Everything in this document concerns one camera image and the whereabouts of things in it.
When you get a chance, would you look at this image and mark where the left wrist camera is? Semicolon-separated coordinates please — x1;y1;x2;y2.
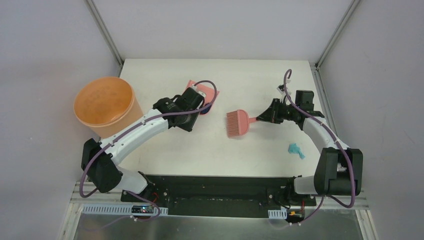
191;84;208;102

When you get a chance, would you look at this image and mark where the orange plastic bucket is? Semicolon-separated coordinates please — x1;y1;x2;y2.
73;76;144;139

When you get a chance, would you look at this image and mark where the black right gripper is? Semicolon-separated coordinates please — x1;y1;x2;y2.
257;98;299;124

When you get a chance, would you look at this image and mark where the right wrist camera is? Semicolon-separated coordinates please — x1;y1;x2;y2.
277;84;286;95

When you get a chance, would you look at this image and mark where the light blue paper scrap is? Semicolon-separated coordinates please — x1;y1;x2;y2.
287;143;305;160

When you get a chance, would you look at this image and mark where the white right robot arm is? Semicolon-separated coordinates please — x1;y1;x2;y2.
256;90;363;205

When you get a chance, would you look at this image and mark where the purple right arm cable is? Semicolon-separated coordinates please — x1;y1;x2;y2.
283;69;358;226

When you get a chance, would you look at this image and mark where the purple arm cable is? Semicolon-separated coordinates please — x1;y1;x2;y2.
283;69;358;226
79;79;218;199

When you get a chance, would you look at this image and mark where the pink hand brush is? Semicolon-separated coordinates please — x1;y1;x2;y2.
226;109;258;138

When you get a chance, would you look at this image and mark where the pink plastic dustpan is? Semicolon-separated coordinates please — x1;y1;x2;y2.
186;80;215;108

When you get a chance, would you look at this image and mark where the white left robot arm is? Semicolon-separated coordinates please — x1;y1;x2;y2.
81;86;213;203

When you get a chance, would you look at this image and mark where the dark blue paper scrap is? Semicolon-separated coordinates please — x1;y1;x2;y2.
199;103;212;115

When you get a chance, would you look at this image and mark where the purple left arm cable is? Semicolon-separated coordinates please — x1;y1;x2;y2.
79;79;218;199

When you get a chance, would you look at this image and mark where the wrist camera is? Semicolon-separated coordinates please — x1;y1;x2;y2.
191;84;208;102
277;84;286;95

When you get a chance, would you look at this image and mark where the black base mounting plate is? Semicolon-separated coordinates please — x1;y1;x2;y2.
120;174;320;218

